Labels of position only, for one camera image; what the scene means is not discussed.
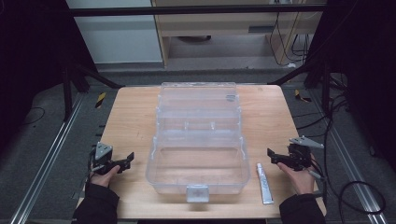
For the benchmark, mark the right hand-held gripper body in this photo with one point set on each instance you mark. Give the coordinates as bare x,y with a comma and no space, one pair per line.
299,153

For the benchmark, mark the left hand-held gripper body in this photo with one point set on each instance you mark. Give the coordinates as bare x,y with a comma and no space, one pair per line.
103,157

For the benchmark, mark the silver ointment tube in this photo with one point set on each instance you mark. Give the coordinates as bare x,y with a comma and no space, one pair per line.
264,183

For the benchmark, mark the clear plastic storage box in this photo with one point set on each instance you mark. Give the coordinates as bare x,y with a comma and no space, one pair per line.
198,140

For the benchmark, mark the person's left hand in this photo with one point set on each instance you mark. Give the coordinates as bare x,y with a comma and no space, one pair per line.
105,178

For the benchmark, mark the person's right hand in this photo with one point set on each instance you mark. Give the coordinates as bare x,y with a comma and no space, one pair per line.
298,178

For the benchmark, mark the yellow black floor tape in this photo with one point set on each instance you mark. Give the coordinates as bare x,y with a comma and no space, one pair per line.
301,96
100,100

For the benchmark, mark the black metal stand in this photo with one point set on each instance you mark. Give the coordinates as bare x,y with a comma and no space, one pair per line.
314,81
74,84

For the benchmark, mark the white cabinet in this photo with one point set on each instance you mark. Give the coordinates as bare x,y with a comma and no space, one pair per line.
115,34

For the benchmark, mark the wooden cabinet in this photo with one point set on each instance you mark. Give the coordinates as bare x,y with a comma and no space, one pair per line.
239,28

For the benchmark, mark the black horizontal bar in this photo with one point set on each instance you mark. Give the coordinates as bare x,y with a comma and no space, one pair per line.
196,10

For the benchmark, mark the aluminium floor rail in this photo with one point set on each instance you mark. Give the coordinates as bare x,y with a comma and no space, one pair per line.
46,161
351,168

